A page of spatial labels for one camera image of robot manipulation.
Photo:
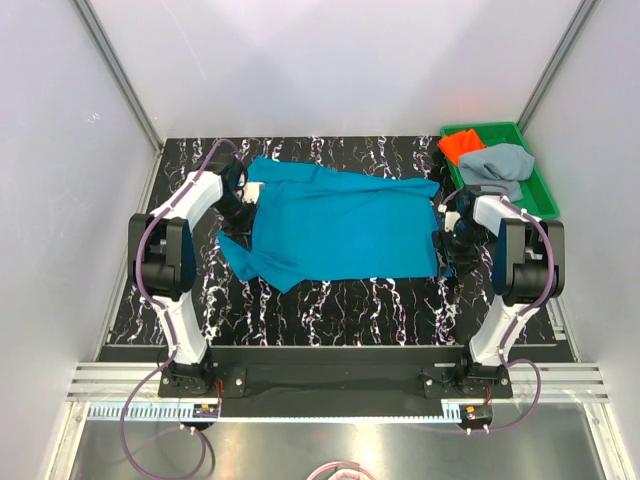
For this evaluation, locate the grey t shirt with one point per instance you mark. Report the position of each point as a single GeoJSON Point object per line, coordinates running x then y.
{"type": "Point", "coordinates": [498, 169]}

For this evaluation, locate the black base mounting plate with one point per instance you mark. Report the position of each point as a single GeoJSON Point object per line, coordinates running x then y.
{"type": "Point", "coordinates": [431, 382]}

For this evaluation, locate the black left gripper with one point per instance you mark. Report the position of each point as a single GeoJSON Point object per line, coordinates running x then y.
{"type": "Point", "coordinates": [243, 227]}

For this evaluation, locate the blue t shirt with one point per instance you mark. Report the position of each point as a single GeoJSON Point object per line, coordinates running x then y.
{"type": "Point", "coordinates": [314, 223]}

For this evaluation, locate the orange t shirt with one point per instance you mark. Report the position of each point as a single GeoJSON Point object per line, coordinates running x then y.
{"type": "Point", "coordinates": [460, 143]}

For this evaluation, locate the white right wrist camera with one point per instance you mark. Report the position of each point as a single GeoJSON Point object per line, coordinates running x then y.
{"type": "Point", "coordinates": [449, 217]}

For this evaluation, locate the aluminium frame rail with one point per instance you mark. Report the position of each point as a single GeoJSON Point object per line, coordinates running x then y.
{"type": "Point", "coordinates": [549, 382]}

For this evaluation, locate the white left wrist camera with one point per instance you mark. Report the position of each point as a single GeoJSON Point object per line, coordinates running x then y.
{"type": "Point", "coordinates": [251, 192]}

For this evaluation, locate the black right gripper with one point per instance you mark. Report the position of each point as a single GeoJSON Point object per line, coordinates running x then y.
{"type": "Point", "coordinates": [462, 258]}

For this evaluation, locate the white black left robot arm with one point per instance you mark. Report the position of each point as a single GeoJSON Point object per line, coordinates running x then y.
{"type": "Point", "coordinates": [162, 263]}

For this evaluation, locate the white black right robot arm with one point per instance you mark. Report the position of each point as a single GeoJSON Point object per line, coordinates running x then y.
{"type": "Point", "coordinates": [528, 269]}

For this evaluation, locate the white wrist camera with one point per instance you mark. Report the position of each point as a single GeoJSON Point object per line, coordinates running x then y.
{"type": "Point", "coordinates": [251, 192]}
{"type": "Point", "coordinates": [449, 217]}

